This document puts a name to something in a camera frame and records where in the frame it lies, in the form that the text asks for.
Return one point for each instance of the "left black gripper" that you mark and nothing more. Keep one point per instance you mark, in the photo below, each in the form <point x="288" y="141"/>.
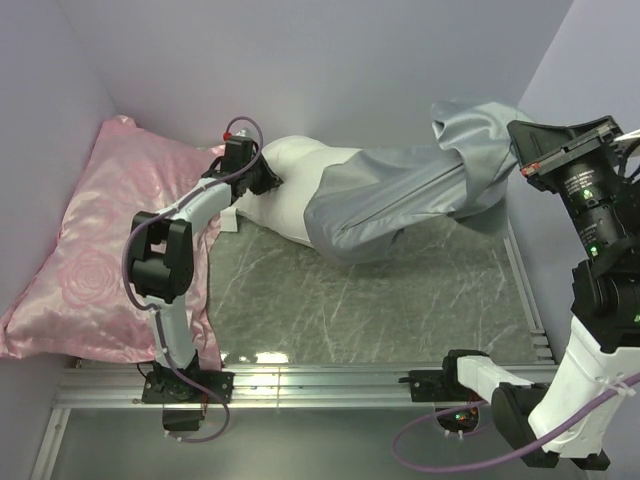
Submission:
<point x="269" y="182"/>

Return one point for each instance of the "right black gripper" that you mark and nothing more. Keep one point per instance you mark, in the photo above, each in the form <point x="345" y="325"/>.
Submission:
<point x="545" y="150"/>

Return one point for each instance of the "white pillow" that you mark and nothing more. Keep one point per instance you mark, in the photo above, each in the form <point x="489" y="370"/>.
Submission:
<point x="299" y="161"/>

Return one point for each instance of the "grey pillowcase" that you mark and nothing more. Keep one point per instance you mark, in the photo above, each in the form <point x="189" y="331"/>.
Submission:
<point x="362" y="206"/>

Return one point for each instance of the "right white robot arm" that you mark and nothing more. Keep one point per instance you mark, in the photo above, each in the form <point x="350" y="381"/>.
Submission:
<point x="568" y="417"/>

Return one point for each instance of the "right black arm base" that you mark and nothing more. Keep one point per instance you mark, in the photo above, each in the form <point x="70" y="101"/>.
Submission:
<point x="436" y="387"/>

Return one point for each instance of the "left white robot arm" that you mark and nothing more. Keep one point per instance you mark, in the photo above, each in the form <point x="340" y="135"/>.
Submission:
<point x="158" y="258"/>

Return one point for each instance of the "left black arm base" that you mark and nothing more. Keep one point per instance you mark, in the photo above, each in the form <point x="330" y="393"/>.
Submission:
<point x="185" y="403"/>

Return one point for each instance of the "pink satin rose pillow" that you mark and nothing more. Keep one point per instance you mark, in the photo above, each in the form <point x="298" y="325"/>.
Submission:
<point x="76" y="304"/>

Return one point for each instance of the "grey marble mat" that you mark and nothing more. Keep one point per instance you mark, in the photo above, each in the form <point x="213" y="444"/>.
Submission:
<point x="445" y="287"/>

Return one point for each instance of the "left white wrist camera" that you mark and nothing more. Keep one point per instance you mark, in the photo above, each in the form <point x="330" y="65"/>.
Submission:
<point x="243" y="133"/>

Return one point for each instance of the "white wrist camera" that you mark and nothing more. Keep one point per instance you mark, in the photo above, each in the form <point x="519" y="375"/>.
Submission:
<point x="627" y="143"/>
<point x="243" y="133"/>

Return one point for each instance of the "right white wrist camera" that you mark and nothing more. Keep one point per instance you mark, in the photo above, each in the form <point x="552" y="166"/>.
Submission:
<point x="627" y="143"/>

